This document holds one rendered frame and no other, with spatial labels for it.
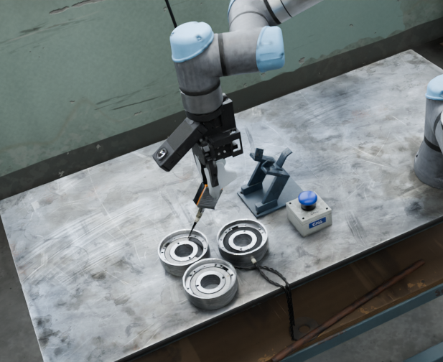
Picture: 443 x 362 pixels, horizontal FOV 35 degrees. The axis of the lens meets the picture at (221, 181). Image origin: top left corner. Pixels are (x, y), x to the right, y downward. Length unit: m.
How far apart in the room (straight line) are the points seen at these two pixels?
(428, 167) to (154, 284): 0.64
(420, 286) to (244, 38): 0.79
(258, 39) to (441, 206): 0.57
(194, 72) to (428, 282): 0.81
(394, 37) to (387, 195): 2.13
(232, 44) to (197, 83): 0.09
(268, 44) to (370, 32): 2.33
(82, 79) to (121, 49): 0.20
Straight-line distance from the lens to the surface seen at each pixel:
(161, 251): 1.44
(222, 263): 1.38
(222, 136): 1.30
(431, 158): 1.56
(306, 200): 1.43
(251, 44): 1.20
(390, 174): 1.61
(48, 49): 2.86
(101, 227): 1.58
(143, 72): 3.02
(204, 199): 1.39
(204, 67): 1.20
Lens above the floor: 1.82
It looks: 39 degrees down
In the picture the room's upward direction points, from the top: 10 degrees counter-clockwise
